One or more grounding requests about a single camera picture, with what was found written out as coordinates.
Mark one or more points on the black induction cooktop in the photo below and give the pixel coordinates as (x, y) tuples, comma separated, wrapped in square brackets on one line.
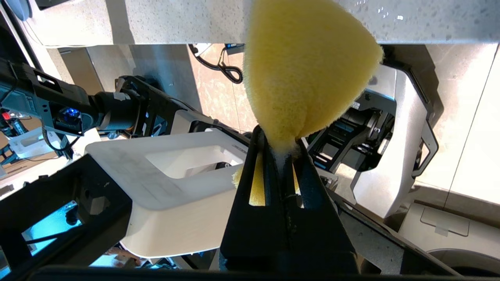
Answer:
[(50, 3)]

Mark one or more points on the white plastic box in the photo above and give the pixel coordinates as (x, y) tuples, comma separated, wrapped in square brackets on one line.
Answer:
[(27, 142)]

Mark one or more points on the grey robot base cover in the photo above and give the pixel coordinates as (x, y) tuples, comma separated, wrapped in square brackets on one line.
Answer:
[(449, 238)]

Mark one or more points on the yellow fish-shaped sponge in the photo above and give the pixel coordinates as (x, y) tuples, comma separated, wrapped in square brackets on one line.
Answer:
[(304, 58)]

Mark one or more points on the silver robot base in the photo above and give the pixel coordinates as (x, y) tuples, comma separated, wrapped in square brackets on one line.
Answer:
[(406, 136)]

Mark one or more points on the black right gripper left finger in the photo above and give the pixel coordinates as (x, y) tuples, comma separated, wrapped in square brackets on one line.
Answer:
[(254, 238)]

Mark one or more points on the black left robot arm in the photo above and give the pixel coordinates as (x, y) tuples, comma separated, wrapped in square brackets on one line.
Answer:
[(58, 101)]

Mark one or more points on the white robot torso cover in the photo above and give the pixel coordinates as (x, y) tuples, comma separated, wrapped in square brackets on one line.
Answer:
[(175, 210)]

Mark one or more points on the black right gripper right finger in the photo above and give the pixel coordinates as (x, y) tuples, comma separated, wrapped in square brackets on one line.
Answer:
[(320, 238)]

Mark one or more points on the round grey lid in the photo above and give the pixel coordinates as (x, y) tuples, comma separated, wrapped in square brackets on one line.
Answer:
[(19, 8)]

